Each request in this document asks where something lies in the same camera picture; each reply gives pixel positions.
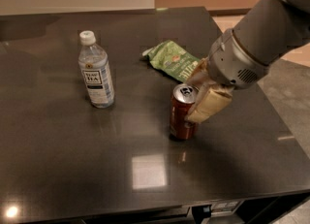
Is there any clear tea water bottle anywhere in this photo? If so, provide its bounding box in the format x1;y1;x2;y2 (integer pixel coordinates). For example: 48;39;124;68
78;30;114;109

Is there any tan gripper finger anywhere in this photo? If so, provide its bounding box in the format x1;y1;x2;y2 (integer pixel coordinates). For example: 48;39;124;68
185;84;233;123
186;58;213;87

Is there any red coke can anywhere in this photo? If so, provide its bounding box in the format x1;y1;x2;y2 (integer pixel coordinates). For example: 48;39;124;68
170;83;198;140

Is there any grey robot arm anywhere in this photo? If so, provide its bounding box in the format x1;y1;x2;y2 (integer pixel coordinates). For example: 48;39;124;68
186;0;310;123

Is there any green jalapeno chip bag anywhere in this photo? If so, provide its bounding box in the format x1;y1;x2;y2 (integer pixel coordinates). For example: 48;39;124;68
142;40;200;82

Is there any label plate under table edge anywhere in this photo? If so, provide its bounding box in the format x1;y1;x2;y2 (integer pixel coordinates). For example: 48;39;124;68
211;201;239;212

